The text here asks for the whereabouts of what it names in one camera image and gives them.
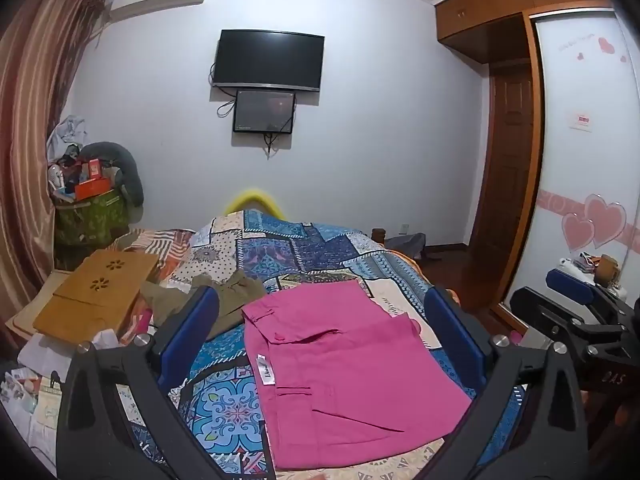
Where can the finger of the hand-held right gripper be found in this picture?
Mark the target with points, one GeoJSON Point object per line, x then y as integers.
{"type": "Point", "coordinates": [542, 310]}
{"type": "Point", "coordinates": [570, 282]}

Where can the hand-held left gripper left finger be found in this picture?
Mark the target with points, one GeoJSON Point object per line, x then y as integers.
{"type": "Point", "coordinates": [197, 322]}

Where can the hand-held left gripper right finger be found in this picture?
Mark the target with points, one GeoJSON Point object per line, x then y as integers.
{"type": "Point", "coordinates": [457, 332]}

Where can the pink pants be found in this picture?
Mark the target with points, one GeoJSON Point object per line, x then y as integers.
{"type": "Point", "coordinates": [345, 370]}

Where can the olive green pants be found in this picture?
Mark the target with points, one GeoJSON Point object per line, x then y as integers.
{"type": "Point", "coordinates": [235, 295]}

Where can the brown cup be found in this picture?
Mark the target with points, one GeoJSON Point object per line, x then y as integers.
{"type": "Point", "coordinates": [607, 269]}

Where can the orange striped blanket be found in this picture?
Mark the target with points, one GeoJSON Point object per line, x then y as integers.
{"type": "Point", "coordinates": [160, 247]}

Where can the grey cloth on floor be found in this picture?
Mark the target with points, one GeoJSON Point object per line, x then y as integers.
{"type": "Point", "coordinates": [407, 245]}

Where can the wooden lap desk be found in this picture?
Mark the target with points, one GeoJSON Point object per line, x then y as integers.
{"type": "Point", "coordinates": [95, 290]}

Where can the blue patchwork blanket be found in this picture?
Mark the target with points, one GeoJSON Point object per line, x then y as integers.
{"type": "Point", "coordinates": [285, 255]}

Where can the white wardrobe door with hearts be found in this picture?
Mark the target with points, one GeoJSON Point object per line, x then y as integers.
{"type": "Point", "coordinates": [580, 160]}

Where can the wooden bedpost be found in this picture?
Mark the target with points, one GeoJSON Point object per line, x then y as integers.
{"type": "Point", "coordinates": [378, 236]}

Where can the yellow curved object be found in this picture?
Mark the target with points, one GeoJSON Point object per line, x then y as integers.
{"type": "Point", "coordinates": [252, 197]}

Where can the brown wooden door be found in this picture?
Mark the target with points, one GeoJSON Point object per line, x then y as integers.
{"type": "Point", "coordinates": [505, 160]}

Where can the green storage box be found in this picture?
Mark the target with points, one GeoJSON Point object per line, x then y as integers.
{"type": "Point", "coordinates": [90, 217]}

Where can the grey neck pillow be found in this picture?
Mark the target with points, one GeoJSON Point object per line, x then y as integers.
{"type": "Point", "coordinates": [127, 170]}

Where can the beige board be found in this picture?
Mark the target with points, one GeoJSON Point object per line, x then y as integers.
{"type": "Point", "coordinates": [30, 310]}

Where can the orange cardboard box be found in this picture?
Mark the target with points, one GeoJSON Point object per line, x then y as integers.
{"type": "Point", "coordinates": [92, 187]}

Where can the pile of papers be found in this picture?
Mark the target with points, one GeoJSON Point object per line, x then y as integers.
{"type": "Point", "coordinates": [35, 395]}

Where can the small black monitor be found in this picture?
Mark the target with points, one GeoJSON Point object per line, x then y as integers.
{"type": "Point", "coordinates": [263, 111]}

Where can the white crumpled cloth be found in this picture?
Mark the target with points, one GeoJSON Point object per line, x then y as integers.
{"type": "Point", "coordinates": [67, 132]}

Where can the brown striped curtain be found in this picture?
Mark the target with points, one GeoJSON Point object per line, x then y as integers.
{"type": "Point", "coordinates": [35, 110]}

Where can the wooden overhead cabinet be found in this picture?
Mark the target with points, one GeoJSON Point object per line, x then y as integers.
{"type": "Point", "coordinates": [480, 15]}

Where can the black wall television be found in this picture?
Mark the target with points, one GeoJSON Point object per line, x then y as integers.
{"type": "Point", "coordinates": [267, 59]}

